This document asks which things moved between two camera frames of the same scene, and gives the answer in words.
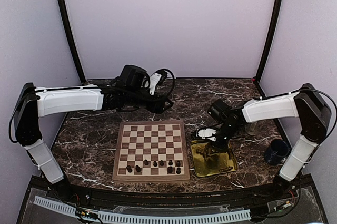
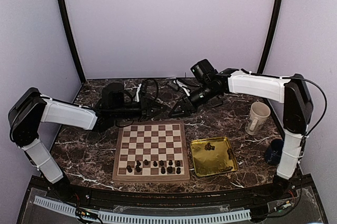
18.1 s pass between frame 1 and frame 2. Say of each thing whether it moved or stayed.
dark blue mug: stayed
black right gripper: moved
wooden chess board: stayed
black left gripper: moved
